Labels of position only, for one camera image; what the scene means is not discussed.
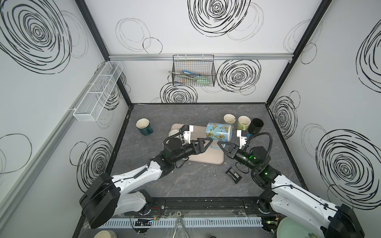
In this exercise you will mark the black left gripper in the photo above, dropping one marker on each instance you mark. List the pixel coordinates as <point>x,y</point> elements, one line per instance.
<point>196,146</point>

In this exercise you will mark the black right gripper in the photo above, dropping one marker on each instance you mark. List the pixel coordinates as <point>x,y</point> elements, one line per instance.
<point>232,151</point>

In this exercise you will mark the blue butterfly mug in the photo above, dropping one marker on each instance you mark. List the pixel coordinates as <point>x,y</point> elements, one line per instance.
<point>221,132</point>

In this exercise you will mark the grey mug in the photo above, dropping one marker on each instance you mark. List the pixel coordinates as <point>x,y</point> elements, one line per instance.
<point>229,119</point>

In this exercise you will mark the light green mug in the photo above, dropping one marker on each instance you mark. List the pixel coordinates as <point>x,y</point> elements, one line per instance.
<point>243,123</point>

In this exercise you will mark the black mug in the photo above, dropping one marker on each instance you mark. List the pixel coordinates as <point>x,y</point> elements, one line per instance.
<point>255,126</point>

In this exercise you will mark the dark green mug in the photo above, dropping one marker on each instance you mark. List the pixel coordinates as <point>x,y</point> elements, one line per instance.
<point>144,127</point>

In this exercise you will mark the cream white mug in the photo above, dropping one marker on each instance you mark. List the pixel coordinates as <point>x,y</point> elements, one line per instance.
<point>173,132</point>

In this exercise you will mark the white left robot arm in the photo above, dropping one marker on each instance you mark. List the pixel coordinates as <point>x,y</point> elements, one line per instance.
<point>114,195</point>

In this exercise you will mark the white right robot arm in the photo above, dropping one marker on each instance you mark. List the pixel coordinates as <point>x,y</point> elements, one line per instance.
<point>323,218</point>

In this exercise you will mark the black snack packet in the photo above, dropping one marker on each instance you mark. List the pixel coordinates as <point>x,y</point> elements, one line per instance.
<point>233,175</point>

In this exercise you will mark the light green plate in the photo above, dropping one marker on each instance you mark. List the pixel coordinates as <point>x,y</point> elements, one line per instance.
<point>288,228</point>

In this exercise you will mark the beige round object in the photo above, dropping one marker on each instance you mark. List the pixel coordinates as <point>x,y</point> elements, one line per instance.
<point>106,234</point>

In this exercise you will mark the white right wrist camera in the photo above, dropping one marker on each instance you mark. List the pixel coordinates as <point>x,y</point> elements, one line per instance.
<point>243,137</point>

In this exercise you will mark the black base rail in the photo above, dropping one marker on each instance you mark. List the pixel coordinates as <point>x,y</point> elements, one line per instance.
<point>208,203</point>

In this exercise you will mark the utensils in wire basket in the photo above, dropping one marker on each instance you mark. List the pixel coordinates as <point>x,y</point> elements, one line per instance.
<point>198,78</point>

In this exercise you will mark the black wire basket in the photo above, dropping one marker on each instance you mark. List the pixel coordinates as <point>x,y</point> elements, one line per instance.
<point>199,64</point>

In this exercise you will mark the white slotted cable duct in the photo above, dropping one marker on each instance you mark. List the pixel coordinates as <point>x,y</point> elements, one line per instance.
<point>211,222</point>

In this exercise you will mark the white wire shelf basket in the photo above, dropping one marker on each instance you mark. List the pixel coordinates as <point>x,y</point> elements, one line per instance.
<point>101,87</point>

